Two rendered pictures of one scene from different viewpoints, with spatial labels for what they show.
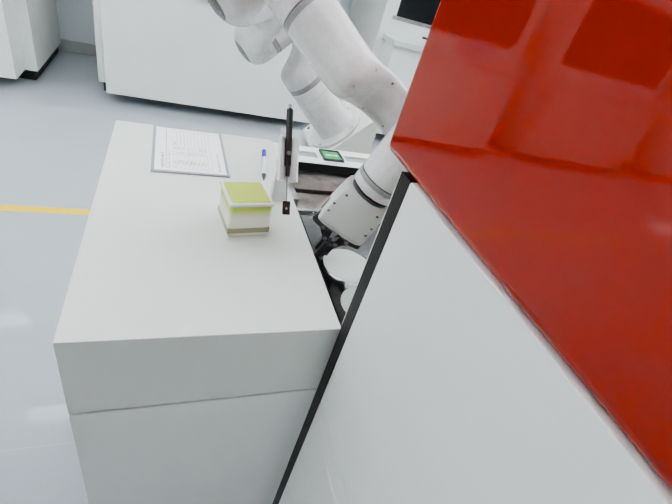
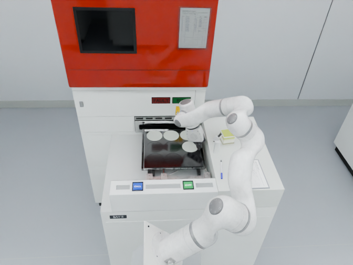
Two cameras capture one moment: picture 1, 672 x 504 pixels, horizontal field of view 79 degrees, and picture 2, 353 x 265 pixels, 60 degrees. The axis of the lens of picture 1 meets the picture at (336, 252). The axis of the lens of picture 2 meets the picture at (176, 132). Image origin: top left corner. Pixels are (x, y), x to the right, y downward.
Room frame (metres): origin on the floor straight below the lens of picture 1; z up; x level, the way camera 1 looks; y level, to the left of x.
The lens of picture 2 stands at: (2.00, 0.40, 2.19)
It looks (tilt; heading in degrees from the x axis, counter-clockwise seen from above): 40 degrees down; 201
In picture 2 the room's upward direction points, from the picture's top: 3 degrees clockwise
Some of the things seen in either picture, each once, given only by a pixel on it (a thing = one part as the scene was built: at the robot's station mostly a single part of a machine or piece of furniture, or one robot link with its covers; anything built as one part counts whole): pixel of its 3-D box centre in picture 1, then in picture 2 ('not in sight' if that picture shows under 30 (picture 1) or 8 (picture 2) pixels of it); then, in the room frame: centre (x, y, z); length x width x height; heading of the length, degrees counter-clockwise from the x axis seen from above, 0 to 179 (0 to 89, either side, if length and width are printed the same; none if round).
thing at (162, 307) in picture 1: (201, 233); (236, 157); (0.62, 0.26, 0.89); 0.62 x 0.35 x 0.14; 27
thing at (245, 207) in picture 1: (244, 208); (227, 136); (0.59, 0.17, 1.00); 0.07 x 0.07 x 0.07; 36
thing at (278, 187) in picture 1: (284, 173); (216, 142); (0.69, 0.14, 1.03); 0.06 x 0.04 x 0.13; 27
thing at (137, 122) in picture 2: not in sight; (168, 125); (0.53, -0.24, 0.89); 0.44 x 0.02 x 0.10; 117
